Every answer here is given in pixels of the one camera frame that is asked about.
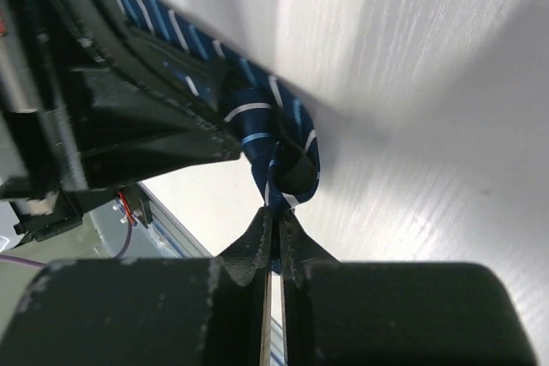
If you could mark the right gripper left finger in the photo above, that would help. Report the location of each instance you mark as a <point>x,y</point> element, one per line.
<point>165,311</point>

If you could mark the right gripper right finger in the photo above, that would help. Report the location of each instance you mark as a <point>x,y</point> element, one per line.
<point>393,313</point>

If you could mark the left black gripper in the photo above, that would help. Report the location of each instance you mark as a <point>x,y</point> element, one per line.
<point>51,137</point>

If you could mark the navy blue striped tie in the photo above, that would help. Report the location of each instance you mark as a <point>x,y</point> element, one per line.
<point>274,129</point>

